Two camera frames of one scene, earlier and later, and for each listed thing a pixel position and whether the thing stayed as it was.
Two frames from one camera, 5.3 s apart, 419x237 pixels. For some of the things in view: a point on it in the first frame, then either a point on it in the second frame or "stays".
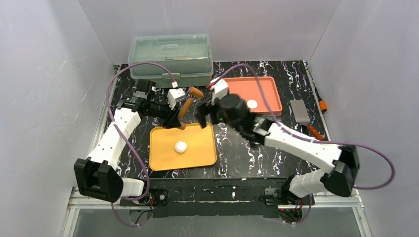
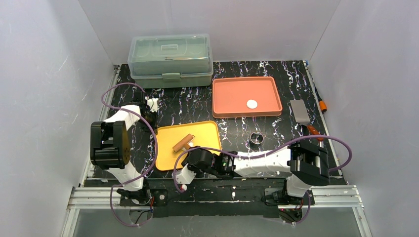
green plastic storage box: [188, 57] stays
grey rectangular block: [301, 117] stays
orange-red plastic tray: [248, 88] stays
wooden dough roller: [197, 93] -> [183, 143]
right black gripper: [208, 109] -> [190, 157]
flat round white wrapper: [252, 103] stays
